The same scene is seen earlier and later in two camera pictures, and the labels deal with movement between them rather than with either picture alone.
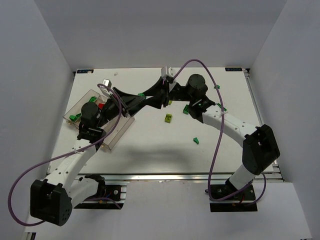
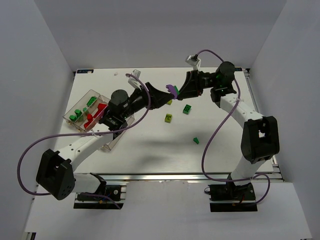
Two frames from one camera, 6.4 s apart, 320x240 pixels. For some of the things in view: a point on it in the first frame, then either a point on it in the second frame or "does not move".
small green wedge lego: (196, 140) does not move
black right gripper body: (165, 93) -> (193, 83)
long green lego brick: (92, 99) does not move
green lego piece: (72, 117) does not move
